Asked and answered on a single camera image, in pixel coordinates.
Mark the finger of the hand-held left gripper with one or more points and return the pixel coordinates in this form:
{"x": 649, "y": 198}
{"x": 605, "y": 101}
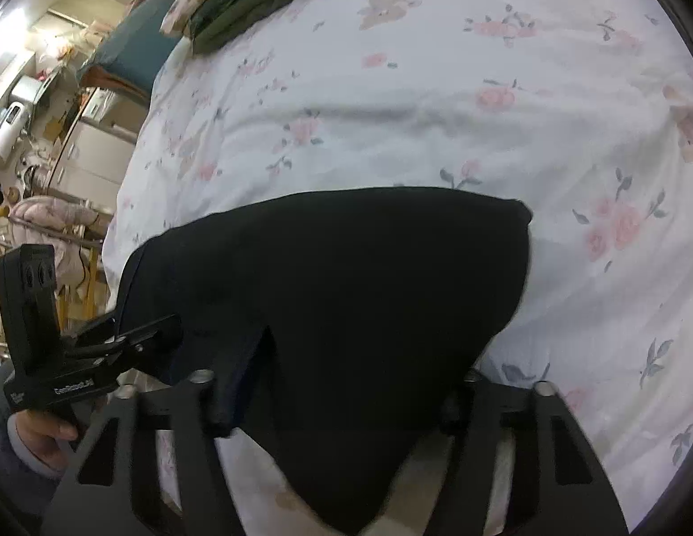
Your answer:
{"x": 148, "y": 353}
{"x": 134, "y": 328}

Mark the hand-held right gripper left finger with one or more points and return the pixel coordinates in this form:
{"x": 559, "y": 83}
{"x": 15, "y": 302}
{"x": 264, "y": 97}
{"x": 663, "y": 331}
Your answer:
{"x": 212, "y": 402}

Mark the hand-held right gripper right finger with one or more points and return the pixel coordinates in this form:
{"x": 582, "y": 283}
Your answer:
{"x": 463, "y": 408}

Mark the black pants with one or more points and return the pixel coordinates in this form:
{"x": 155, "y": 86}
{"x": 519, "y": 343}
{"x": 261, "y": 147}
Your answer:
{"x": 352, "y": 290}

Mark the person's left forearm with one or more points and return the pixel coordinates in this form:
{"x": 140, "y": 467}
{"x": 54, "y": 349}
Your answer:
{"x": 11, "y": 469}

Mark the person's left hand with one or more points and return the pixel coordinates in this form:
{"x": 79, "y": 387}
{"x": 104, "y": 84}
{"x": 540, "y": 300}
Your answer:
{"x": 42, "y": 432}

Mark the yellow wooden chair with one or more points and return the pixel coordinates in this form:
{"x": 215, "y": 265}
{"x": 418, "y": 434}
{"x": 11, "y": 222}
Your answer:
{"x": 92, "y": 285}

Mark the pink quilted jacket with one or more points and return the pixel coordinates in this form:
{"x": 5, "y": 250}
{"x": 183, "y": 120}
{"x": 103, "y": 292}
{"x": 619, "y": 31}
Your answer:
{"x": 56, "y": 213}

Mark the white bedside cabinet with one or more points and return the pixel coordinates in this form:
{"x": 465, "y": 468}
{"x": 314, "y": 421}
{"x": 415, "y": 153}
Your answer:
{"x": 98, "y": 151}

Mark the white water heater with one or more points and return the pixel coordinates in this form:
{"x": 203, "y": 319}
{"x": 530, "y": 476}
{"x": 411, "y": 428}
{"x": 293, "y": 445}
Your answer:
{"x": 8, "y": 131}

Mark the teal cushion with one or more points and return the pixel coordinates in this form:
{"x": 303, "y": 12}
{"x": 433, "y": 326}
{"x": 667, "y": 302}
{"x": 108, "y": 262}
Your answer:
{"x": 134, "y": 47}

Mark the floral bed sheet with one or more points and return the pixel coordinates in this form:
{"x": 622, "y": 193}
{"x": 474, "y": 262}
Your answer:
{"x": 435, "y": 95}

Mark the olive green folded garment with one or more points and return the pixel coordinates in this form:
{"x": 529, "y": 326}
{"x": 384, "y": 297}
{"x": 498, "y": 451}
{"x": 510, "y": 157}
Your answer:
{"x": 257, "y": 14}

